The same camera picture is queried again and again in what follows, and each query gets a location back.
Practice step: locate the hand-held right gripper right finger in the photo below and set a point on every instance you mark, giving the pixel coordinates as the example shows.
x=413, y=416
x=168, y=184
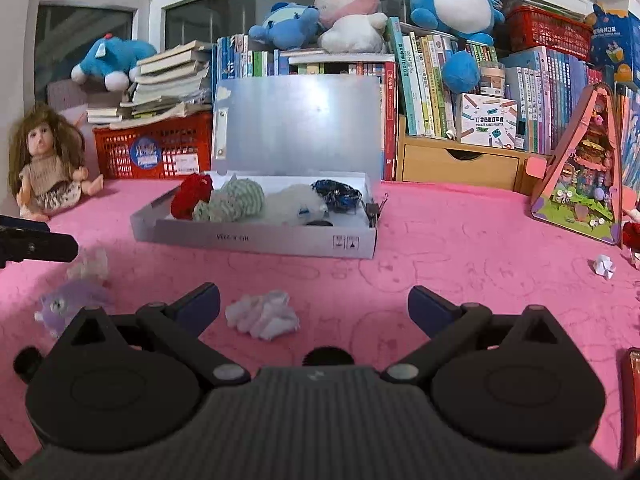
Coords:
x=430, y=310

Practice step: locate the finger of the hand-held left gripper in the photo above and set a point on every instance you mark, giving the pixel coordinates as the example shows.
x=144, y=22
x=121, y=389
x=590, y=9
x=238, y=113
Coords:
x=40, y=249
x=20, y=225

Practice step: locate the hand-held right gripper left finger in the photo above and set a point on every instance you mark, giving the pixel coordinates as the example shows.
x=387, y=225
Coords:
x=200, y=305

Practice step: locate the purple plush toy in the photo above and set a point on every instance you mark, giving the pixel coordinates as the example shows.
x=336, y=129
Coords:
x=70, y=300

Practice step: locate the red knitted bundle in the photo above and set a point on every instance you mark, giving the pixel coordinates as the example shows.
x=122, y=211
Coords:
x=190, y=195

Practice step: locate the green checked cloth bundle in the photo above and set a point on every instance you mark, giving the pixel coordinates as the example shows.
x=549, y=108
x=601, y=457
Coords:
x=235, y=200

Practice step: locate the black round lid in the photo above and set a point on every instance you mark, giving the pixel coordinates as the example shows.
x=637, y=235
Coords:
x=329, y=356
x=27, y=362

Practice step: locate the white fluffy plush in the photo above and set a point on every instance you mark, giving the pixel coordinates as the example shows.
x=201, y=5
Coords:
x=292, y=205

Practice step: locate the navy floral cloth pouch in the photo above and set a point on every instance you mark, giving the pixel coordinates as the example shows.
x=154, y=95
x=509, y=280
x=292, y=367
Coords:
x=337, y=195

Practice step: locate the grey cardboard file box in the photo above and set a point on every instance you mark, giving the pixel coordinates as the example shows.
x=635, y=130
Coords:
x=300, y=125

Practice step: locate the pink bunny printed blanket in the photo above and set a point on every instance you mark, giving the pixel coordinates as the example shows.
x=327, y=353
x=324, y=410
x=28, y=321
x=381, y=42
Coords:
x=475, y=270

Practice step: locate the brown-haired baby doll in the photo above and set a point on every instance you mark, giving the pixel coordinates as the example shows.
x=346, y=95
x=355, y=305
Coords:
x=45, y=170

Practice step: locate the black binder clip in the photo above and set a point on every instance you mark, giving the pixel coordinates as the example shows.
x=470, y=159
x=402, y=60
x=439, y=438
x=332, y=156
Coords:
x=372, y=212

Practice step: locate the wooden drawer organiser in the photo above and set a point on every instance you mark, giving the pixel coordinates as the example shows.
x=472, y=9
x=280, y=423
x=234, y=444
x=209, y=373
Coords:
x=460, y=167

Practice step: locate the red plastic crate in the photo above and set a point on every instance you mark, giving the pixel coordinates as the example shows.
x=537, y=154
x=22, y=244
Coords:
x=170, y=145

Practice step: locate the small crumpled paper ball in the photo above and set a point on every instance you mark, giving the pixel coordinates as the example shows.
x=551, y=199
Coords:
x=604, y=266

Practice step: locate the pink triangular dollhouse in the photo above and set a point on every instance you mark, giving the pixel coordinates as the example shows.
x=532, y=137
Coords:
x=575, y=185

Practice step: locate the blue and white cat plush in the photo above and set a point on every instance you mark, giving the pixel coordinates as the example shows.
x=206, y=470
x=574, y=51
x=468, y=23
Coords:
x=115, y=55

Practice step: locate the white printed cardboard box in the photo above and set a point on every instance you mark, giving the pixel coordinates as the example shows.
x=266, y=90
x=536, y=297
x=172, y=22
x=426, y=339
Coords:
x=487, y=120

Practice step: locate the stack of worn books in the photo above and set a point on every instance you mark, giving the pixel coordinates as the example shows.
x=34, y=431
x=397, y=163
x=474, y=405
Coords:
x=165, y=80

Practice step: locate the red knitted item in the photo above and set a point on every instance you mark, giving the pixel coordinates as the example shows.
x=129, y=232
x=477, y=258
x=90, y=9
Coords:
x=632, y=235

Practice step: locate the dark red flat case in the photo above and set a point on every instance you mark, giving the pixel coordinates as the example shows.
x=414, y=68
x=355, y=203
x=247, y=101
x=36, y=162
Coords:
x=631, y=410

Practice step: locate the round clear tin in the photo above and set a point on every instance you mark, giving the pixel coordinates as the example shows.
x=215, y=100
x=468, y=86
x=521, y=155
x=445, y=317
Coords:
x=492, y=80

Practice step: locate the blue long-eared plush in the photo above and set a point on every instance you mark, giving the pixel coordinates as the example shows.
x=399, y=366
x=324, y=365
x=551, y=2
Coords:
x=285, y=25

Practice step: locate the red plastic basket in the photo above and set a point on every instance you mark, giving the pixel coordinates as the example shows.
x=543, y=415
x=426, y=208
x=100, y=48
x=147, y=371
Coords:
x=550, y=30

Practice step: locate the big blue round plush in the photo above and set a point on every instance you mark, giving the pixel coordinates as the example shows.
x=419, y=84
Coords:
x=450, y=0

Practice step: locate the pink and white bunny plush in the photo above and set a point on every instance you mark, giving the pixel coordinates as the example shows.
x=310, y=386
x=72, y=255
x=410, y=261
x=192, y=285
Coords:
x=345, y=5

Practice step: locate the blue printed carton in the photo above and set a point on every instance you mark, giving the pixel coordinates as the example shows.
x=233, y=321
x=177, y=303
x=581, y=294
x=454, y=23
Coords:
x=615, y=40

